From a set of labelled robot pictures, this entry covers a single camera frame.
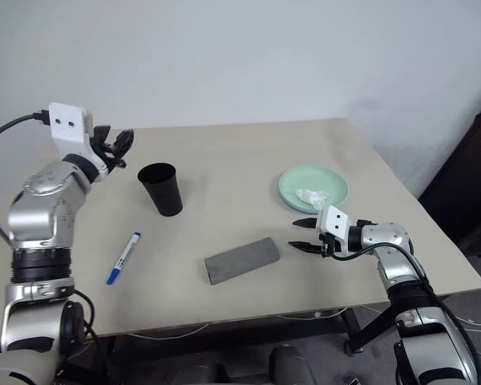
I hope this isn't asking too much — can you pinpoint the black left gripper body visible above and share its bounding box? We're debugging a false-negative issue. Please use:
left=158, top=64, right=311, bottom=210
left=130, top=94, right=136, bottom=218
left=91, top=137, right=128, bottom=172

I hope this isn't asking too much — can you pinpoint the white tissue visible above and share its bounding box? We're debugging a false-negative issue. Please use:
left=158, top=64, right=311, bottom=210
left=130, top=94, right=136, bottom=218
left=295, top=188, right=330, bottom=209

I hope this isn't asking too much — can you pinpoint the large dark grey rounded shape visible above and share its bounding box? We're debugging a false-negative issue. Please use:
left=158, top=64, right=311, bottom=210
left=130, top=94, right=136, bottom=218
left=268, top=344, right=330, bottom=385

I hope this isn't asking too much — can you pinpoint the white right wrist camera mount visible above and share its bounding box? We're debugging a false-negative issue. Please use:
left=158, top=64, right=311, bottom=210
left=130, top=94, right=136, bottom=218
left=318, top=205, right=352, bottom=253

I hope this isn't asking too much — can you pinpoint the light green plate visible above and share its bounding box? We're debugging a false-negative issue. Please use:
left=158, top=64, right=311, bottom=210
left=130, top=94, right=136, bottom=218
left=278, top=164, right=350, bottom=213

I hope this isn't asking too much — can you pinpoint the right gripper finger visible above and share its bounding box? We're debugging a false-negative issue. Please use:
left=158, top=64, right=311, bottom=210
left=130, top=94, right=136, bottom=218
left=291, top=217, right=322, bottom=230
left=288, top=240, right=323, bottom=255

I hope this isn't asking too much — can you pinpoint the grey glasses case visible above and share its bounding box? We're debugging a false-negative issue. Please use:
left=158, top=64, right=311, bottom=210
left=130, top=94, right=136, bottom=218
left=204, top=236, right=282, bottom=286

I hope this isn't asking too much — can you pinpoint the black plastic cup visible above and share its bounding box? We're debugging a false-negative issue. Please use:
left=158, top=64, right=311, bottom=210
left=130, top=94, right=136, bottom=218
left=137, top=162, right=184, bottom=218

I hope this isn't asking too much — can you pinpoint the black metal table frame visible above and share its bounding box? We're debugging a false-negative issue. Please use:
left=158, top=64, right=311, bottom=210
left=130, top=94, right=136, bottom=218
left=110, top=304, right=396, bottom=356

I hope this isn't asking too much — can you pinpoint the blue and white marker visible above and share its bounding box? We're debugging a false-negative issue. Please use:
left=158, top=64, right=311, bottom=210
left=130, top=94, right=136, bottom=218
left=106, top=231, right=143, bottom=286

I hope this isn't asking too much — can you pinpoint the large black case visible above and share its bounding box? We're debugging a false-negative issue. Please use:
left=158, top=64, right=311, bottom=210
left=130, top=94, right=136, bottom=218
left=418, top=104, right=481, bottom=258

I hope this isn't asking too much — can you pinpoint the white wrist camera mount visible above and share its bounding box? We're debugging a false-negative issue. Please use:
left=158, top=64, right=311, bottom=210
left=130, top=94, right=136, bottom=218
left=48, top=102, right=109, bottom=178
left=318, top=205, right=352, bottom=253

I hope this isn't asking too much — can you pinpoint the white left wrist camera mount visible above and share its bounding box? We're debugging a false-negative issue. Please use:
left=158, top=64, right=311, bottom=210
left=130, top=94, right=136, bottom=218
left=48, top=102, right=109, bottom=178

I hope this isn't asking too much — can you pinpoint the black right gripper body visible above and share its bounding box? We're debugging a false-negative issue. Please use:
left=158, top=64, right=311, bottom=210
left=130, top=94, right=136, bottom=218
left=317, top=232, right=340, bottom=258

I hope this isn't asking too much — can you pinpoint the thin white wire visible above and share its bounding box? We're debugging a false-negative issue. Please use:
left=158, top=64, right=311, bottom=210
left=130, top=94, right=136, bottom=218
left=125, top=322, right=208, bottom=338

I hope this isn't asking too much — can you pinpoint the light blue plate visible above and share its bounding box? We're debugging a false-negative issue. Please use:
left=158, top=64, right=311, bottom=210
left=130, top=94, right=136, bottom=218
left=279, top=192, right=325, bottom=215

